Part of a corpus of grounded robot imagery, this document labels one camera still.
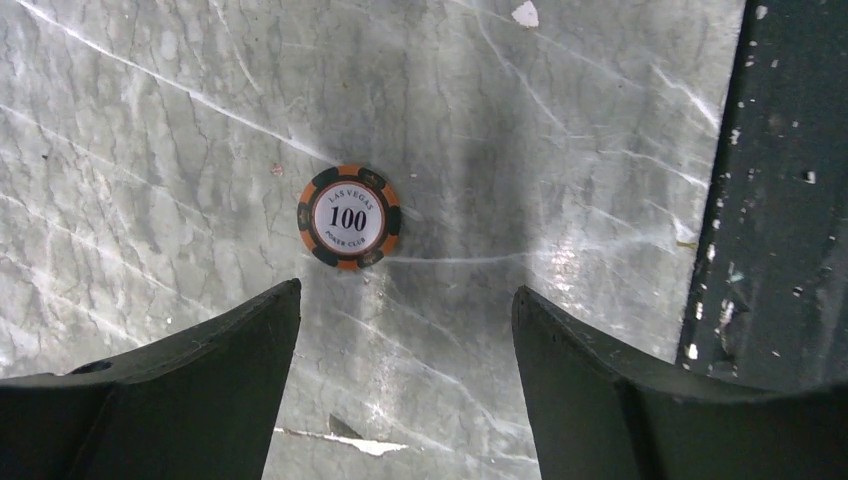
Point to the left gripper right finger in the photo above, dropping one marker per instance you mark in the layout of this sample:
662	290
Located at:
599	408

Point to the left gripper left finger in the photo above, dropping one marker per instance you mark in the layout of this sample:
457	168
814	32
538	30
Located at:
201	403

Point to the black base frame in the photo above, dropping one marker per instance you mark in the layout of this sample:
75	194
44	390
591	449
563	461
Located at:
767	305

